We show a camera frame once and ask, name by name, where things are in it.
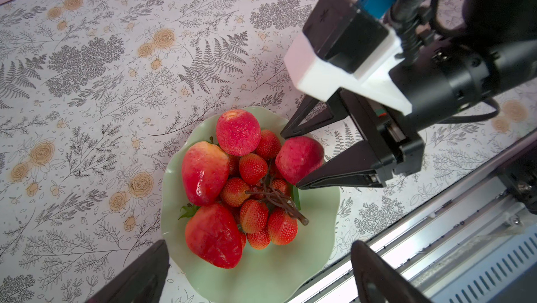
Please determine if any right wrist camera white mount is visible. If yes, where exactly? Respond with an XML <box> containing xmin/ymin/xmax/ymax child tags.
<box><xmin>284</xmin><ymin>0</ymin><xmax>414</xmax><ymax>117</ymax></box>

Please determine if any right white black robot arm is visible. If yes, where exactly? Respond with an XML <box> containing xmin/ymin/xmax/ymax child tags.
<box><xmin>281</xmin><ymin>0</ymin><xmax>536</xmax><ymax>190</ymax></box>

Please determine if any small red peach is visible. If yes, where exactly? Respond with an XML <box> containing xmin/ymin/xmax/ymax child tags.
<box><xmin>216</xmin><ymin>109</ymin><xmax>261</xmax><ymax>156</ymax></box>
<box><xmin>275</xmin><ymin>137</ymin><xmax>324</xmax><ymax>185</ymax></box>

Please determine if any small red peach back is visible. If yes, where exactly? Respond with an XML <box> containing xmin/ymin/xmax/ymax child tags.
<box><xmin>216</xmin><ymin>109</ymin><xmax>261</xmax><ymax>156</ymax></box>

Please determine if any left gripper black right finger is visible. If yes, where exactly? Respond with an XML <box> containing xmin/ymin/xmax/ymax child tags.
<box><xmin>350</xmin><ymin>241</ymin><xmax>431</xmax><ymax>303</ymax></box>

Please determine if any green wavy fruit bowl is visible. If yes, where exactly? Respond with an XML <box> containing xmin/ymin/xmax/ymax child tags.
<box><xmin>162</xmin><ymin>109</ymin><xmax>339</xmax><ymax>302</ymax></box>

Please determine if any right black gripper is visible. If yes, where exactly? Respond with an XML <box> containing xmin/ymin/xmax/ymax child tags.
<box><xmin>281</xmin><ymin>39</ymin><xmax>499</xmax><ymax>190</ymax></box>

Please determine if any red yellow apple with stem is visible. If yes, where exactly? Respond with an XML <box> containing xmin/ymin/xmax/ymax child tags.
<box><xmin>181</xmin><ymin>141</ymin><xmax>229</xmax><ymax>206</ymax></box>

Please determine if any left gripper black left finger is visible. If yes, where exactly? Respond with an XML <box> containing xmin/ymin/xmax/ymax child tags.
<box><xmin>87</xmin><ymin>239</ymin><xmax>169</xmax><ymax>303</ymax></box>

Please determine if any red strawberry with green leaves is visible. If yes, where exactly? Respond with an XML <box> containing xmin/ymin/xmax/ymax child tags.
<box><xmin>179</xmin><ymin>202</ymin><xmax>243</xmax><ymax>269</ymax></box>

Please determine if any small red peach front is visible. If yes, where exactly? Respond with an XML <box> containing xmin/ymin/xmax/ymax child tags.
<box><xmin>275</xmin><ymin>137</ymin><xmax>324</xmax><ymax>185</ymax></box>

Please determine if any red cherry bunch with leaf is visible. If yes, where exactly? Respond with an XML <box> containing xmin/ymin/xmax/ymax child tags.
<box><xmin>220</xmin><ymin>130</ymin><xmax>299</xmax><ymax>251</ymax></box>

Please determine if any aluminium rail base frame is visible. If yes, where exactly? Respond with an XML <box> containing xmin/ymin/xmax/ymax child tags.
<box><xmin>287</xmin><ymin>130</ymin><xmax>537</xmax><ymax>303</ymax></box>

